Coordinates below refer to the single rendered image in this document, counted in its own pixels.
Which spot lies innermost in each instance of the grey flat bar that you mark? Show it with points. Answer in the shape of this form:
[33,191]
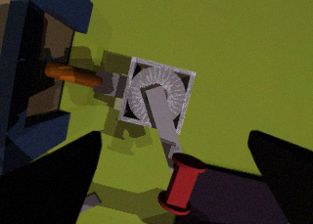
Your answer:
[90,201]

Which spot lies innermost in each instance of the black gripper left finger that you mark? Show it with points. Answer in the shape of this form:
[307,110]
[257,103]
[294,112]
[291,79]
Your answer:
[51,189]

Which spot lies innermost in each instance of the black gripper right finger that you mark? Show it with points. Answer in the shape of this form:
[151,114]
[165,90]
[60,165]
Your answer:
[288,171]

